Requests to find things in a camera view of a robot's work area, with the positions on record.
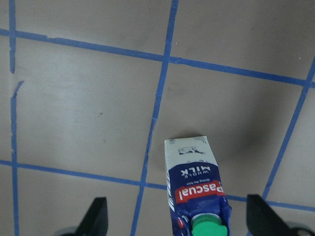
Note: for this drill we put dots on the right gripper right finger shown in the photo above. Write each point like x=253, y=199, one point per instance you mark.
x=263, y=221

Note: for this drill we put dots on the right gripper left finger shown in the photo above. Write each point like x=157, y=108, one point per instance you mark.
x=95, y=221

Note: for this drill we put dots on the Pascal milk carton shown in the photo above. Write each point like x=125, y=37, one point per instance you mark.
x=197, y=202

